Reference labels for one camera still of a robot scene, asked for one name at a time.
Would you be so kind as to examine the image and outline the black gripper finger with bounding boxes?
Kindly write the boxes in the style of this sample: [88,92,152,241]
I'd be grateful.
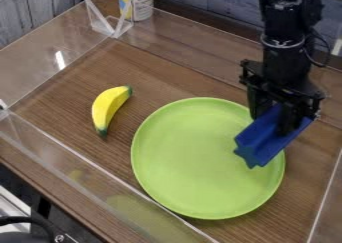
[278,102,311,136]
[247,86,273,119]

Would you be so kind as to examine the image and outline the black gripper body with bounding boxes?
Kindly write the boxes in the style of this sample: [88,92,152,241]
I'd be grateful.
[239,59,326,119]

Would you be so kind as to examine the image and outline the yellow toy banana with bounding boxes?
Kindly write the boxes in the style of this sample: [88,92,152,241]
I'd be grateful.
[91,85,132,137]

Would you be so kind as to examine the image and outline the green plastic plate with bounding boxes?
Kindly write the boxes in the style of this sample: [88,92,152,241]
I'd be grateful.
[131,97,286,220]

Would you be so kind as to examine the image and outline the clear acrylic enclosure wall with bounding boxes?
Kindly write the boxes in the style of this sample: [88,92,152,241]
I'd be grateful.
[0,0,342,243]

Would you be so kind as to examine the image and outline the blue block object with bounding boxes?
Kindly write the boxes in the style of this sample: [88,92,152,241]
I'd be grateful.
[234,105,313,169]

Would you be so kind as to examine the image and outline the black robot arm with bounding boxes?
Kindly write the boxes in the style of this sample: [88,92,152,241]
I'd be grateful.
[239,0,326,136]

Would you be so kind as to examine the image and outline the black cable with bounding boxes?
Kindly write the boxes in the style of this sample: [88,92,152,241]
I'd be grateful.
[0,216,57,243]

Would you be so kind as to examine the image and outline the white labelled can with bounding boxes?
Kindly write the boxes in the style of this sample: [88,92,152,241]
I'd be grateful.
[119,0,154,22]

